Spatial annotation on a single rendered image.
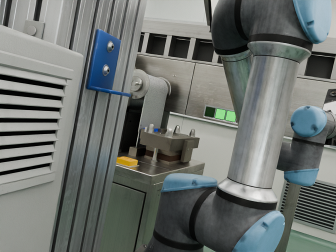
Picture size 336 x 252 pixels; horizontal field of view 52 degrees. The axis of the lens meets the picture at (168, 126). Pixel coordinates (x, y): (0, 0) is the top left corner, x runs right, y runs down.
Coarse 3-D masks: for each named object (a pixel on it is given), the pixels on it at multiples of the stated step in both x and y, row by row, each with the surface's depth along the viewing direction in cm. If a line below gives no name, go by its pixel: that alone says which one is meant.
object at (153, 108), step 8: (144, 96) 170; (152, 96) 177; (144, 104) 171; (152, 104) 179; (160, 104) 187; (144, 112) 173; (152, 112) 180; (160, 112) 189; (144, 120) 174; (152, 120) 182; (160, 120) 191
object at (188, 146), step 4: (184, 140) 175; (188, 140) 177; (192, 140) 181; (184, 144) 175; (188, 144) 176; (192, 144) 182; (184, 148) 175; (188, 148) 177; (192, 148) 182; (184, 152) 175; (188, 152) 179; (184, 156) 175; (188, 156) 180; (180, 160) 175; (184, 160) 176; (188, 160) 181
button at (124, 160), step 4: (124, 156) 150; (116, 160) 145; (120, 160) 144; (124, 160) 143; (128, 160) 143; (132, 160) 145; (136, 160) 147; (124, 164) 143; (128, 164) 142; (132, 164) 145; (136, 164) 148
